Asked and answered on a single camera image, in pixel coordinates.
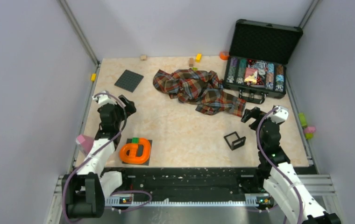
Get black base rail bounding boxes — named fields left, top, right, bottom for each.
left=104, top=167, right=265, bottom=202

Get pink foam block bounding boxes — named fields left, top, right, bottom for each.
left=76, top=134, right=94, bottom=156

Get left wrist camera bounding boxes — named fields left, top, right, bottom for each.
left=92, top=91, right=116, bottom=107

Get brown wooden block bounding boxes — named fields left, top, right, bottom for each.
left=189, top=57, right=194, bottom=67

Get yellow block near wall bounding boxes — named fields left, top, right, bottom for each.
left=91, top=73, right=97, bottom=82

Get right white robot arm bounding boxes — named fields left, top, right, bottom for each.
left=241, top=105, right=342, bottom=224

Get black wire frame cube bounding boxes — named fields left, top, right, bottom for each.
left=223, top=132, right=246, bottom=151

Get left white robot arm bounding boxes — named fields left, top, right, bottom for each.
left=62, top=91, right=136, bottom=224

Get small wooden cube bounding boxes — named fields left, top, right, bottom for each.
left=140, top=55, right=147, bottom=61

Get black aluminium case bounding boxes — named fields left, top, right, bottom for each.
left=223, top=19, right=303, bottom=104

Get plaid flannel shirt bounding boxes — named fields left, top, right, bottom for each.
left=153, top=69, right=246, bottom=117

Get dark grey lego baseplate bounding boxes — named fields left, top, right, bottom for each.
left=114, top=70, right=144, bottom=92

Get yellow lego brick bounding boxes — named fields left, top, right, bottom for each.
left=195, top=53, right=202, bottom=63

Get green and pink blocks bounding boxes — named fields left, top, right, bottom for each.
left=298, top=112, right=316, bottom=140

